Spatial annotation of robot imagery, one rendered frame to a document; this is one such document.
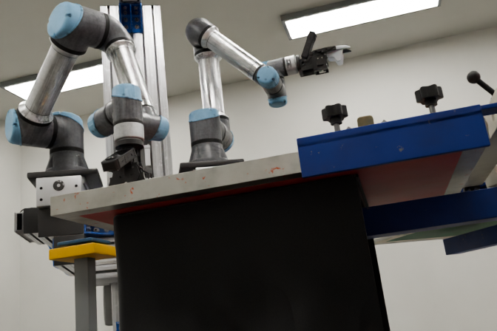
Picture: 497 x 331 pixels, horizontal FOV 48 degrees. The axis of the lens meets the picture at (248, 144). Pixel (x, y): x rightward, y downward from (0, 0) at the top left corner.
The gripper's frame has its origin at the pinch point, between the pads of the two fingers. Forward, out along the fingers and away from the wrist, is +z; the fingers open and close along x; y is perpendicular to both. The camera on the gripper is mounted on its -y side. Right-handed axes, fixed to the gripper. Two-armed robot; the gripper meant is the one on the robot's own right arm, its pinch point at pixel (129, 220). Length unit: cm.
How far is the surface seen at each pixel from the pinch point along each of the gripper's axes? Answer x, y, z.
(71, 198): -2.6, -29.3, 0.2
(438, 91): -71, -30, -7
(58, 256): 22.5, 5.5, 5.2
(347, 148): -55, -30, 0
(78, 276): 19.9, 10.0, 10.3
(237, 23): 27, 268, -201
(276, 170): -42, -29, 2
